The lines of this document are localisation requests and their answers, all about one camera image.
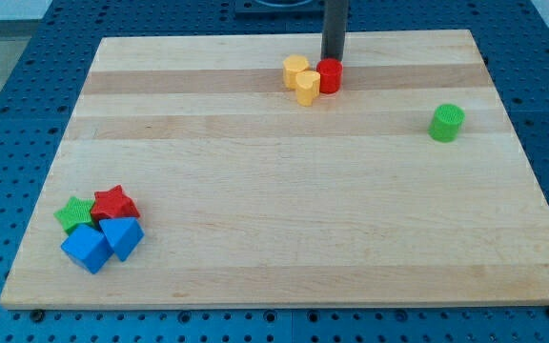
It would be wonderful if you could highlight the red cylinder block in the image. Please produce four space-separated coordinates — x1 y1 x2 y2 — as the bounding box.
316 58 343 94

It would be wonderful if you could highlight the red star block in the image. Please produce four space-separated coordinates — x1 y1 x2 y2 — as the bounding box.
91 185 140 222

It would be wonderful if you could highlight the blue cube block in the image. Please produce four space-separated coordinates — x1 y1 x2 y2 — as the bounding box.
61 224 113 274

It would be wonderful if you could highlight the blue triangle block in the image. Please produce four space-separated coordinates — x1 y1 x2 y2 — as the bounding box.
99 217 144 262

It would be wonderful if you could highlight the yellow hexagon block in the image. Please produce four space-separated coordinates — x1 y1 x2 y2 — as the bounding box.
282 54 310 90

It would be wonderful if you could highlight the green cylinder block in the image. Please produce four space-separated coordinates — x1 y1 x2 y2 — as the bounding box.
428 104 465 143

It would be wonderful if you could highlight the yellow heart block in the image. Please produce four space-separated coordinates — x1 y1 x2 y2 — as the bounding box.
295 71 320 107

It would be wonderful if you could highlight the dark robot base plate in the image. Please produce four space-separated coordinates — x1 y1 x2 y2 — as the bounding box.
233 0 325 16

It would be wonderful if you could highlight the green star block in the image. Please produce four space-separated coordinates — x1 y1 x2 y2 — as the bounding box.
53 196 95 235

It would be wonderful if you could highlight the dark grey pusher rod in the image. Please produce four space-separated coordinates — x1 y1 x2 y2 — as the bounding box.
320 0 350 61

